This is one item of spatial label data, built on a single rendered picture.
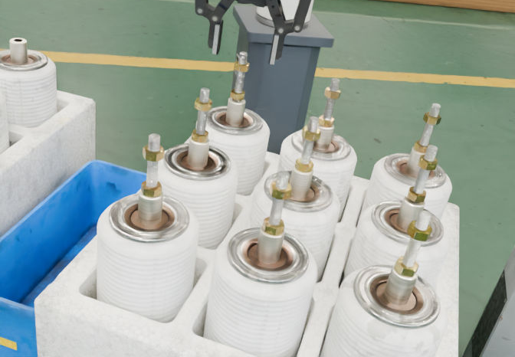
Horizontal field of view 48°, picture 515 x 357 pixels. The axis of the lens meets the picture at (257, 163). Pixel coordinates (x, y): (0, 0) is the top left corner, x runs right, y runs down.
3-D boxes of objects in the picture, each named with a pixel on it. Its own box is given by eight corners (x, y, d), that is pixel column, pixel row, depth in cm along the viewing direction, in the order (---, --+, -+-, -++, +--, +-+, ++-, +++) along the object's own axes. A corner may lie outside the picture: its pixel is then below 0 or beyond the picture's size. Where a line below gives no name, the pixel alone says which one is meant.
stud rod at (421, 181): (407, 206, 60) (428, 143, 57) (416, 209, 60) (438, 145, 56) (405, 211, 59) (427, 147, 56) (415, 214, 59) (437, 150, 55)
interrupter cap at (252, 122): (248, 108, 80) (249, 103, 79) (272, 135, 74) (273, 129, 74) (196, 111, 77) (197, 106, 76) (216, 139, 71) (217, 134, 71)
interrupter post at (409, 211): (390, 220, 61) (398, 194, 60) (409, 217, 62) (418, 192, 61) (402, 234, 59) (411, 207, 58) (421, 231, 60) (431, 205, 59)
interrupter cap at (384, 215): (357, 207, 62) (359, 202, 62) (415, 201, 65) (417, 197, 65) (394, 253, 56) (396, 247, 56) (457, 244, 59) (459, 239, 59)
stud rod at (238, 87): (233, 110, 74) (241, 54, 70) (231, 106, 74) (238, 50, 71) (241, 110, 74) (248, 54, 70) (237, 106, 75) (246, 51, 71)
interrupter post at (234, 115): (238, 118, 77) (241, 95, 75) (245, 126, 75) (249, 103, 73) (221, 119, 76) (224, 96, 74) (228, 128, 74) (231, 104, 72)
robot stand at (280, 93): (214, 149, 119) (232, 4, 103) (283, 152, 122) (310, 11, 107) (226, 190, 106) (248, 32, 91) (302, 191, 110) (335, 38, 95)
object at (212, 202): (157, 252, 79) (166, 135, 69) (227, 266, 78) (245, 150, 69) (136, 302, 70) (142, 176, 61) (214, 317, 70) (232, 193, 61)
